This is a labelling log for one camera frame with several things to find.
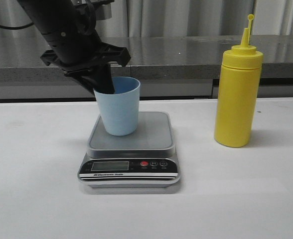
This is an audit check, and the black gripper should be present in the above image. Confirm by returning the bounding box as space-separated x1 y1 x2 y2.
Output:
40 32 131 95

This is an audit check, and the digital kitchen scale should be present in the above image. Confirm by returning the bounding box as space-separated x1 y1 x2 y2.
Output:
78 111 181 188

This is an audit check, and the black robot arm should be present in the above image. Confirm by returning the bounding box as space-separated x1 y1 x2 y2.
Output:
19 0 131 94

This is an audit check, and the black cable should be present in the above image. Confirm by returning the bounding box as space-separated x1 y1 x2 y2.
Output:
0 18 35 29

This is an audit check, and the yellow squeeze bottle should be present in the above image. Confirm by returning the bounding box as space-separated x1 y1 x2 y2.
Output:
214 14 263 148

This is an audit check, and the grey curtain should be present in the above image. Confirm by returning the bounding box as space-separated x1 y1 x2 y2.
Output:
0 0 293 39

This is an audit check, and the light blue plastic cup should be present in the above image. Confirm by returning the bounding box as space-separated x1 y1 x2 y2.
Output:
94 77 141 136

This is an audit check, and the grey stone counter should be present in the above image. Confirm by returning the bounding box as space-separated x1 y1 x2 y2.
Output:
0 35 293 102

